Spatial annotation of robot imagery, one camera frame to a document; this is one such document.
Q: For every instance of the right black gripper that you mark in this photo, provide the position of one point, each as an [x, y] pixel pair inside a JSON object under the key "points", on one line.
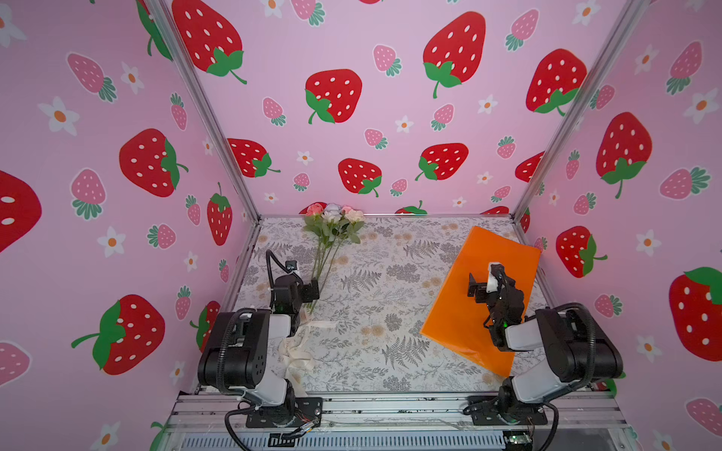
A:
{"points": [[485, 287]]}

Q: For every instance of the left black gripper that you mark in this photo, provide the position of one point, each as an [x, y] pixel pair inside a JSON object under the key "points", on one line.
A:
{"points": [[307, 289]]}

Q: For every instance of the orange wrapping paper sheet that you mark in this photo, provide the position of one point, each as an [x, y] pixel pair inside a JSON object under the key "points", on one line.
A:
{"points": [[460, 319]]}

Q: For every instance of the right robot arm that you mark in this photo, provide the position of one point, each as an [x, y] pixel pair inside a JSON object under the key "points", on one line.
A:
{"points": [[577, 351]]}

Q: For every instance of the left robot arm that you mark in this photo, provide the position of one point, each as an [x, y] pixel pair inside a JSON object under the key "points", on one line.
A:
{"points": [[235, 356]]}

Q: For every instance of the lavender fake rose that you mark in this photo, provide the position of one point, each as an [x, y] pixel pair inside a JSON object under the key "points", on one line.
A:
{"points": [[333, 207]]}

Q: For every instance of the cream ribbon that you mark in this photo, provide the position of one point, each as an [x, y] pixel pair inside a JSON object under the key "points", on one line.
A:
{"points": [[296, 359]]}

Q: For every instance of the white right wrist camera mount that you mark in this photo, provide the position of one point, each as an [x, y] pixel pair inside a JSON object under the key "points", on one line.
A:
{"points": [[495, 277]]}

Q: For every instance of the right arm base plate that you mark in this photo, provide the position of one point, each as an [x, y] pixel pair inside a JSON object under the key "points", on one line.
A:
{"points": [[491, 411]]}

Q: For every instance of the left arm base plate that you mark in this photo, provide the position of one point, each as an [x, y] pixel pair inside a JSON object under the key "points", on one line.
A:
{"points": [[291, 414]]}

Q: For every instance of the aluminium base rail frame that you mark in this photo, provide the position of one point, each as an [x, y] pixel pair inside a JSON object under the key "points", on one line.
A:
{"points": [[404, 421]]}

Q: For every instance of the left vertical aluminium post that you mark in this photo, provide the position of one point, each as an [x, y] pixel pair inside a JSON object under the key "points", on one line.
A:
{"points": [[172, 37]]}

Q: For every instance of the vertical aluminium post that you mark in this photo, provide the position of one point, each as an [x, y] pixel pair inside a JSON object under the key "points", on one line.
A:
{"points": [[619, 34], [172, 37]]}

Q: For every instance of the right vertical aluminium post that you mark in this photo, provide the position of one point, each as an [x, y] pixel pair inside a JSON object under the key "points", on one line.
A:
{"points": [[619, 34]]}

